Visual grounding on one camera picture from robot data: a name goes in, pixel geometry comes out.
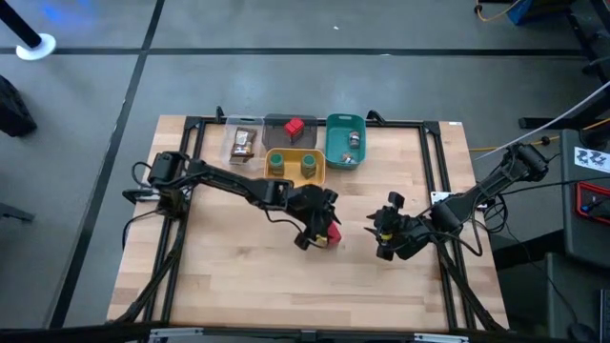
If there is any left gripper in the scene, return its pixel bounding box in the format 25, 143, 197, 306
284, 184, 343, 252

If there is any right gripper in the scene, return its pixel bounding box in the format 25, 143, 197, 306
365, 191, 433, 262

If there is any pink candy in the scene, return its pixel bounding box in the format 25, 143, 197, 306
325, 222, 343, 246

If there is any green-lidded spice jar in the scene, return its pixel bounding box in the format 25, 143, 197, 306
299, 153, 318, 180
267, 151, 286, 177

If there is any red spice tin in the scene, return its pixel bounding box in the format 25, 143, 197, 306
283, 116, 306, 141

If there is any brown foil spice packet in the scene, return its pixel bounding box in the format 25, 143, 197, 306
230, 142, 254, 166
234, 127, 258, 149

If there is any yellow plastic bin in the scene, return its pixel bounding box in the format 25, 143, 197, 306
263, 147, 327, 188

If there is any green plastic bin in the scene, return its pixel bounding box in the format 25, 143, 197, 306
324, 112, 368, 171

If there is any dark grey plastic bin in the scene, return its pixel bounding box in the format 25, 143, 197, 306
261, 112, 319, 151

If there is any clear plastic bin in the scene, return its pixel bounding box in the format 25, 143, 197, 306
221, 114, 267, 172

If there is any white printed sticker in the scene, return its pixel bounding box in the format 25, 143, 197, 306
574, 146, 610, 174

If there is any blue box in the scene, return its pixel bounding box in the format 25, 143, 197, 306
505, 0, 535, 26

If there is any black desk leg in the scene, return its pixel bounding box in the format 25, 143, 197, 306
518, 0, 610, 131

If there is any black bag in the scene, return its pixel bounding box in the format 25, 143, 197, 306
0, 74, 38, 138

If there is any black pole with white base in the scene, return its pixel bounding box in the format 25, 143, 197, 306
0, 0, 57, 62

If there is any black aluminium table frame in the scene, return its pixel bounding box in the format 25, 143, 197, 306
107, 105, 509, 334

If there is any yellow floor cable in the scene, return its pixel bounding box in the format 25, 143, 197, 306
474, 0, 523, 24
469, 118, 610, 153

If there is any white cable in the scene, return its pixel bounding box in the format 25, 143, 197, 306
476, 80, 610, 161

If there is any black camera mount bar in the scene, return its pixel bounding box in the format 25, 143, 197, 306
0, 322, 610, 343

